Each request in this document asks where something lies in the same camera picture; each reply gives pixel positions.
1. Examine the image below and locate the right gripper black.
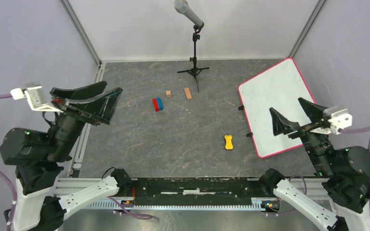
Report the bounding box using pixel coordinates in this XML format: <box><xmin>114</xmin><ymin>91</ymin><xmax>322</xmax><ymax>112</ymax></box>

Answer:
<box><xmin>268</xmin><ymin>96</ymin><xmax>334</xmax><ymax>174</ymax></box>

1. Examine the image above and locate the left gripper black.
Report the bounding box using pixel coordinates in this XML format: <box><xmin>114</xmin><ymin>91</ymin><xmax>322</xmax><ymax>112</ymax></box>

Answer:
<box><xmin>49</xmin><ymin>80</ymin><xmax>126</xmax><ymax>160</ymax></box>

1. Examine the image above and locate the pink-framed whiteboard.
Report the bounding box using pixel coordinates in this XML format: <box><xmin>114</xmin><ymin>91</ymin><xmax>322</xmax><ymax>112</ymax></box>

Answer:
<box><xmin>238</xmin><ymin>58</ymin><xmax>315</xmax><ymax>158</ymax></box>

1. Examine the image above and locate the red blue toy brick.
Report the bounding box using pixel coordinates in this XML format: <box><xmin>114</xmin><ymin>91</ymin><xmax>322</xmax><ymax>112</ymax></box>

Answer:
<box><xmin>152</xmin><ymin>97</ymin><xmax>164</xmax><ymax>112</ymax></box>

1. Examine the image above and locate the yellow bone-shaped eraser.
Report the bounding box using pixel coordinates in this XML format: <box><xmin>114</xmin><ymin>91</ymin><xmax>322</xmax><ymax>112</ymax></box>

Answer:
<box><xmin>224</xmin><ymin>135</ymin><xmax>234</xmax><ymax>150</ymax></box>

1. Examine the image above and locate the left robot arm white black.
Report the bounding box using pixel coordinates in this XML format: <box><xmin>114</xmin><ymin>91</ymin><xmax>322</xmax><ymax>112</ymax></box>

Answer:
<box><xmin>0</xmin><ymin>81</ymin><xmax>132</xmax><ymax>231</ymax></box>

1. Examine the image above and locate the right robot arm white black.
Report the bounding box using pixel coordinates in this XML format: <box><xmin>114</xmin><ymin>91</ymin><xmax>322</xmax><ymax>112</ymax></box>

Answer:
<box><xmin>259</xmin><ymin>98</ymin><xmax>370</xmax><ymax>231</ymax></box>

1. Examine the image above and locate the long wooden block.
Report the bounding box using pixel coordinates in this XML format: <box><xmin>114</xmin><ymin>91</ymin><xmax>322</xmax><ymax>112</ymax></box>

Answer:
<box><xmin>184</xmin><ymin>88</ymin><xmax>193</xmax><ymax>100</ymax></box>

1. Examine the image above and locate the black microphone tripod stand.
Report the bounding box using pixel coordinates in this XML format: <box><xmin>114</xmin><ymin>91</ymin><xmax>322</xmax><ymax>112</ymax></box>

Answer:
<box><xmin>177</xmin><ymin>24</ymin><xmax>209</xmax><ymax>92</ymax></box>

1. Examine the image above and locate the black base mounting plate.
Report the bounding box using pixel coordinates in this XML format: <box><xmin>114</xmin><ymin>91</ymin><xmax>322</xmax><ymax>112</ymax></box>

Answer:
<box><xmin>117</xmin><ymin>177</ymin><xmax>275</xmax><ymax>206</ymax></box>

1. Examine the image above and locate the silver microphone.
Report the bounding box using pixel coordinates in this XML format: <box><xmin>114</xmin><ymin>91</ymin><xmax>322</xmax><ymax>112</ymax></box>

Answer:
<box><xmin>174</xmin><ymin>0</ymin><xmax>204</xmax><ymax>28</ymax></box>

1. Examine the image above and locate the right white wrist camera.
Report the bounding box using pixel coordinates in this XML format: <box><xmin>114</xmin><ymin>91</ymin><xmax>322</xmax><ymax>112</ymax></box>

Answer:
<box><xmin>319</xmin><ymin>106</ymin><xmax>353</xmax><ymax>135</ymax></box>

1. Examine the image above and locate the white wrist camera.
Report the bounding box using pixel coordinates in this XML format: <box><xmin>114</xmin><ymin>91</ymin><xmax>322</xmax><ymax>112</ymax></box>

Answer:
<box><xmin>10</xmin><ymin>82</ymin><xmax>63</xmax><ymax>113</ymax></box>
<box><xmin>319</xmin><ymin>106</ymin><xmax>353</xmax><ymax>135</ymax></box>

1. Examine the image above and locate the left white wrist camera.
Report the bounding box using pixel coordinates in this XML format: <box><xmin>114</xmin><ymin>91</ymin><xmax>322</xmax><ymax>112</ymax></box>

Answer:
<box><xmin>10</xmin><ymin>82</ymin><xmax>63</xmax><ymax>113</ymax></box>

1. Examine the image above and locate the grey slotted cable duct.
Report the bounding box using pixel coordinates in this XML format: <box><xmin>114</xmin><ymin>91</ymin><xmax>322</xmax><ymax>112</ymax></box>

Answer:
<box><xmin>85</xmin><ymin>199</ymin><xmax>280</xmax><ymax>212</ymax></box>

